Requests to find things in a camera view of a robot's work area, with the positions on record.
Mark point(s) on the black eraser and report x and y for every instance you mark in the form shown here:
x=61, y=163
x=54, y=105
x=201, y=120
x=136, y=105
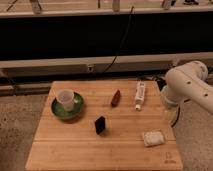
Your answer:
x=100, y=125

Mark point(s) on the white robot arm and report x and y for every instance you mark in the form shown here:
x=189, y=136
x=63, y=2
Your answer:
x=186, y=81

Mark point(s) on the red-brown small block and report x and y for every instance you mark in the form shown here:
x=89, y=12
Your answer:
x=116, y=98

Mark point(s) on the white tube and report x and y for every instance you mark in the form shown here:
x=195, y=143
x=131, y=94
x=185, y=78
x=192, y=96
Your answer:
x=140, y=95

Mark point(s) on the white plastic cup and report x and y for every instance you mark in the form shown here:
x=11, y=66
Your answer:
x=66, y=98

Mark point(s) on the bamboo cutting board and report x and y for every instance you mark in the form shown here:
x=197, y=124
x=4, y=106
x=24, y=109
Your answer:
x=109, y=134

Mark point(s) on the green ceramic plate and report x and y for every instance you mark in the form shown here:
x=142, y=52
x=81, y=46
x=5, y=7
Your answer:
x=61, y=114

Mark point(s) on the white sponge pad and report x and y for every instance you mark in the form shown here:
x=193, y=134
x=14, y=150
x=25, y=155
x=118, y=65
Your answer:
x=153, y=138

